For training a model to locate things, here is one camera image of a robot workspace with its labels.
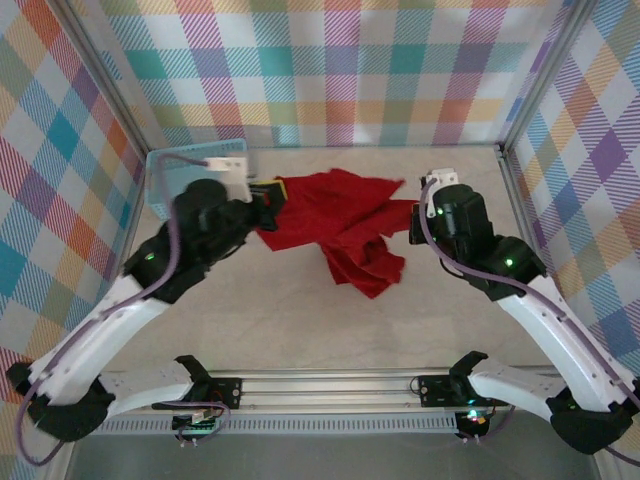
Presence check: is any grey slotted cable duct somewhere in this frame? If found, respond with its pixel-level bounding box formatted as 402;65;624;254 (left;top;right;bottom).
79;412;459;437

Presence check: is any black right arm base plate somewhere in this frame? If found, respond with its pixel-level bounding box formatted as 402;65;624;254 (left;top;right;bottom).
417;373;511;409

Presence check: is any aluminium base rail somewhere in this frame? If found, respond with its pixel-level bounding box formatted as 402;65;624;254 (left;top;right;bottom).
99;368;566;416

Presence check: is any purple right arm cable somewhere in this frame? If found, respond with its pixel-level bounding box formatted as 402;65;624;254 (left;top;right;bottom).
421;177;640;464

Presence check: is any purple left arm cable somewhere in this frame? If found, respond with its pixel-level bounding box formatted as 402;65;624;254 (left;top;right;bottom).
14;152;232;467

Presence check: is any aluminium table side rail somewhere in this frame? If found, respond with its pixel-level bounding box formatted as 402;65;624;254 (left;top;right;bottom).
494;143;551;286
112;199;146;281

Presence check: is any aluminium lower frame bar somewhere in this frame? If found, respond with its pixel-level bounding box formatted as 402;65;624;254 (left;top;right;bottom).
45;439;77;480
592;449;620;480

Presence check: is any red t-shirt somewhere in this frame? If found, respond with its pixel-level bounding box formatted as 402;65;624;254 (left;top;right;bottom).
257;168;420;300

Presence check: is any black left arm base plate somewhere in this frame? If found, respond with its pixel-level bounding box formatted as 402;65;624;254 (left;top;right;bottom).
151;377;245;412

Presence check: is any aluminium frame post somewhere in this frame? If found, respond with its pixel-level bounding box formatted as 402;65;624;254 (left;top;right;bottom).
52;0;154;156
497;0;601;154

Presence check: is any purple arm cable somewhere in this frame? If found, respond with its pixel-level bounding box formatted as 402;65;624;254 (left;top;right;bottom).
14;152;232;467
421;177;640;464

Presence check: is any light blue plastic basket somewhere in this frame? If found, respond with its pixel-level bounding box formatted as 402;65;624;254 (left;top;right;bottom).
144;138;251;221

